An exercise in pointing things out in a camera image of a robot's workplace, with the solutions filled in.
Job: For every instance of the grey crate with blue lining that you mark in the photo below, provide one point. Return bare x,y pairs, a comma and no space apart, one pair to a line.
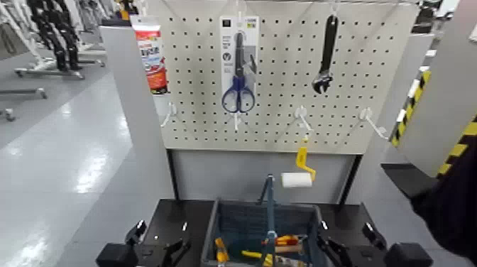
238,223

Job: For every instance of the white robot on stand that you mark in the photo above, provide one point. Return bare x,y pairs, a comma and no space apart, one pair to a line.
18,30

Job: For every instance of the black robot on stand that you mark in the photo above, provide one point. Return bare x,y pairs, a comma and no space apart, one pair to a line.
59,37

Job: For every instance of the beige pegboard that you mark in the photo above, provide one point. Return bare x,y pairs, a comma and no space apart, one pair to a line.
283,74

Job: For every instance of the clear pegboard hook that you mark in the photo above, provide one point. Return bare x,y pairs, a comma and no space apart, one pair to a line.
334,6
239,7

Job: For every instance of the black frame post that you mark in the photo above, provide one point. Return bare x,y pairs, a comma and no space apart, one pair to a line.
350,179

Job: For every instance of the red yellow screwdriver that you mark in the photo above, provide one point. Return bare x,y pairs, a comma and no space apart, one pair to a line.
287,239

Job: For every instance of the light grey panel under pegboard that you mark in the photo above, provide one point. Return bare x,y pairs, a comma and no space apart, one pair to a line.
231,175

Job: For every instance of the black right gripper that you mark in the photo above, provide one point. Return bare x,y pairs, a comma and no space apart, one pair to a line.
367,257

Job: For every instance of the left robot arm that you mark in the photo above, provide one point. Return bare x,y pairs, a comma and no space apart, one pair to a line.
112,256

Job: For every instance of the black adjustable wrench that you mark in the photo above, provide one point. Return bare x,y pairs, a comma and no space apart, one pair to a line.
328,48

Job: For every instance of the black bulky object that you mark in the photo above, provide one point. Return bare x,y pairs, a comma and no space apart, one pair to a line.
454,208

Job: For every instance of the white pegboard hook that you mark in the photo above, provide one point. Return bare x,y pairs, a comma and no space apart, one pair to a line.
367,115
236,119
302,113
170,112

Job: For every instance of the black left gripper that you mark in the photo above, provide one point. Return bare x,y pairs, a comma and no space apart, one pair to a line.
147,255

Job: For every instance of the red white adhesive tube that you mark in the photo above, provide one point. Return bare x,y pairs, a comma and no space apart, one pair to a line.
152,56

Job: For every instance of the pillar with yellow black stripes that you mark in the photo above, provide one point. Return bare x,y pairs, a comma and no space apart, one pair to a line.
443,93

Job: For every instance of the white scissors package card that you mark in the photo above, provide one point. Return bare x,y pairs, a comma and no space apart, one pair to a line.
228,44

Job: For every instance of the grey partition panel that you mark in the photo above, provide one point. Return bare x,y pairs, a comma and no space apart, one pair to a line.
387,167
130,112

